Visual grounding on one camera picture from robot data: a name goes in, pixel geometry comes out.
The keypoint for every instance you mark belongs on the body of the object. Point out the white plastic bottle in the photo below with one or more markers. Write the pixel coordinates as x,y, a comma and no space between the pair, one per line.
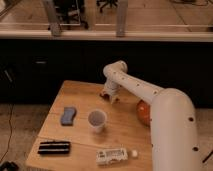
114,155

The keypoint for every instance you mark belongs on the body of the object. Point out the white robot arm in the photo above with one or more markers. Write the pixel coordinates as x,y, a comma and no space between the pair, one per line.
174,135

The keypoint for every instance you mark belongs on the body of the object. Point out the black ridged block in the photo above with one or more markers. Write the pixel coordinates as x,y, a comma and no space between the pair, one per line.
54,147

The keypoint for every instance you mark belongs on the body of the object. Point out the blue sponge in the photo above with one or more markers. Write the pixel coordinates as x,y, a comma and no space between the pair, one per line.
68,116

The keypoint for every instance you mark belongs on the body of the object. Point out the wooden table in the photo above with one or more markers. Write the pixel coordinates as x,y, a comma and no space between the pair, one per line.
123,129

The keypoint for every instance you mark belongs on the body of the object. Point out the black office chair right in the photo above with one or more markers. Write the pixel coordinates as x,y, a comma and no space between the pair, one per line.
106,2

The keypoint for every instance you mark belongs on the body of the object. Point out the grey metal post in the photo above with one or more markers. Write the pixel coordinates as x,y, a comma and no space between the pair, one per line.
54,23
121,17

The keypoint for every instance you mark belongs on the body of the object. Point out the black object floor corner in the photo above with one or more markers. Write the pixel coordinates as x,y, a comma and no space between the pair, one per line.
9,166

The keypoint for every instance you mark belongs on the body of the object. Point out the black office chair left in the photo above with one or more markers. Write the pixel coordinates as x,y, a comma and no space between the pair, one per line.
70,13

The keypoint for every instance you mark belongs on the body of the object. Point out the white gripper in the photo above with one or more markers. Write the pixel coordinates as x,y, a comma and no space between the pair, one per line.
111,88

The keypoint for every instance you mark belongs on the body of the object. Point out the grey metal post right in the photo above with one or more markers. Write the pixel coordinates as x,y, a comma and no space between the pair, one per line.
121,17

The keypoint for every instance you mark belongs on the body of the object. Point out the grey metal post left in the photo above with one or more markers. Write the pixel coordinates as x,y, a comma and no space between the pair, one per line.
54,23

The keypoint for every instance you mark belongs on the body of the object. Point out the orange bowl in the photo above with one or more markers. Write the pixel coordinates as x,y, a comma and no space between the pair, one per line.
143,112

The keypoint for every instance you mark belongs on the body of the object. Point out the black office chair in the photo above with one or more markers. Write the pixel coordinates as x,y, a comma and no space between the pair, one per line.
70,13
106,2

